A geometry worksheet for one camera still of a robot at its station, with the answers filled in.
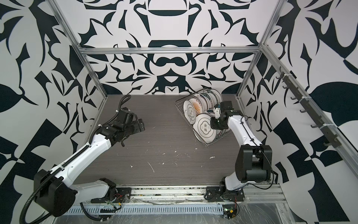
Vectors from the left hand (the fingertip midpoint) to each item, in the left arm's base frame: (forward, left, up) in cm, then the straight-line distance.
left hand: (137, 122), depth 81 cm
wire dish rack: (+21, -42, -1) cm, 47 cm away
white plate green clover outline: (+3, -40, -12) cm, 42 cm away
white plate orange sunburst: (+16, -38, -5) cm, 41 cm away
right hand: (+2, -46, -6) cm, 47 cm away
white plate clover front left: (+14, -32, -10) cm, 36 cm away
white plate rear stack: (+20, -51, -2) cm, 55 cm away
